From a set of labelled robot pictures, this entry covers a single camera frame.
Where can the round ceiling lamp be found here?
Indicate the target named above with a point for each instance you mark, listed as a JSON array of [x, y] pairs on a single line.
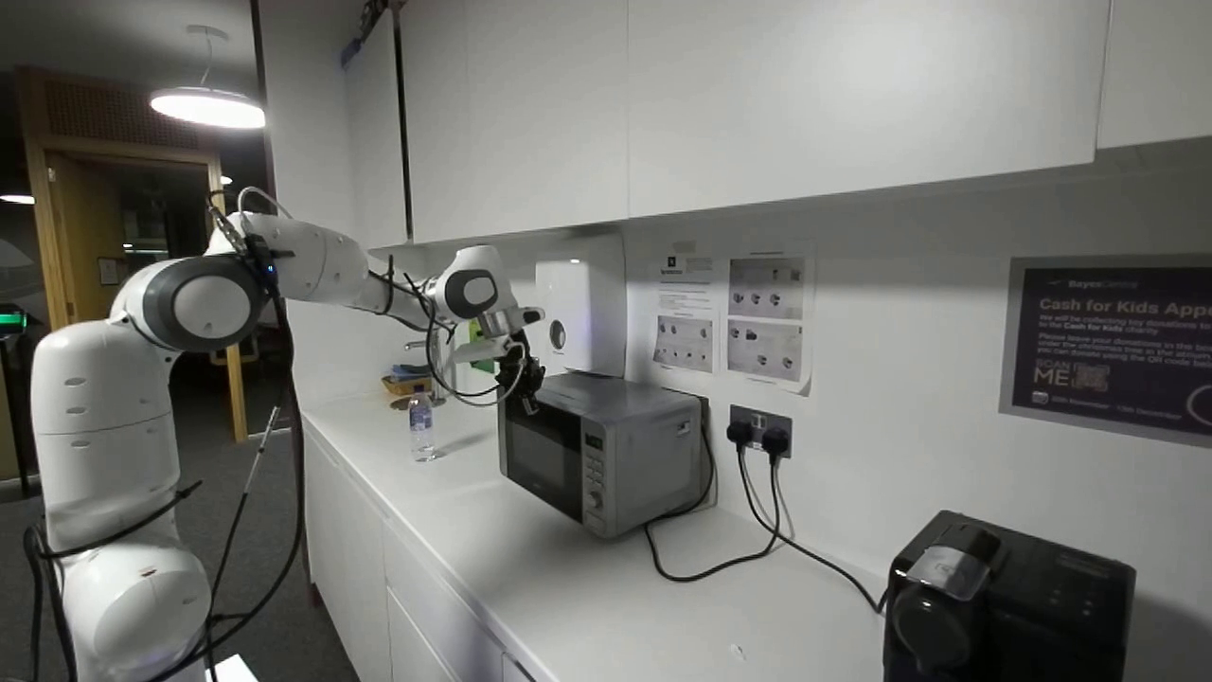
[[208, 108]]

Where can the black framed notice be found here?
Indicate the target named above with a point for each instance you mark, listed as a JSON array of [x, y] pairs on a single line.
[[1112, 343]]

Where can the black microwave door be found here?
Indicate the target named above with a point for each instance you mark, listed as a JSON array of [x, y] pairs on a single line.
[[541, 456]]

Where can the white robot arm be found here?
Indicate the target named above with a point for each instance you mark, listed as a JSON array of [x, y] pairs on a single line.
[[132, 602]]

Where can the white lower cabinets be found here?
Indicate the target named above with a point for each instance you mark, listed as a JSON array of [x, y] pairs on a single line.
[[391, 609]]

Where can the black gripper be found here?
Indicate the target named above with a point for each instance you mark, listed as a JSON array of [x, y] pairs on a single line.
[[509, 362]]

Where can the clear plastic water bottle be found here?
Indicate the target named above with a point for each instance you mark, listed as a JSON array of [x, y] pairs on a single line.
[[423, 429]]

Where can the white paper towel dispenser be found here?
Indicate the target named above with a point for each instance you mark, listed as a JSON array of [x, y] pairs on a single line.
[[579, 319]]

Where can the black coffee machine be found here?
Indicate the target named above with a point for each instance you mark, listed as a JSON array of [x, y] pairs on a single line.
[[971, 602]]

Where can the silver microwave oven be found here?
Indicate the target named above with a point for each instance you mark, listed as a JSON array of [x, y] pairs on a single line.
[[642, 448]]

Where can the double wall socket with plugs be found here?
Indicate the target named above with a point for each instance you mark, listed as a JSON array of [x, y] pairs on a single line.
[[757, 429]]

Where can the white instruction posters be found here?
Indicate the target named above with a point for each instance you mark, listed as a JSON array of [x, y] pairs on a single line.
[[742, 317]]

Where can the wicker basket with cloths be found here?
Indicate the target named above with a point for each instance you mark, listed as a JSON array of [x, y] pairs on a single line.
[[405, 384]]

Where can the white cabinets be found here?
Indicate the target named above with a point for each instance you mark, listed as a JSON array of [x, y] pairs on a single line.
[[521, 117], [391, 609]]

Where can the white upper cabinets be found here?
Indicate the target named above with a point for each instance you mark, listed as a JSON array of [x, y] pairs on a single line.
[[521, 117]]

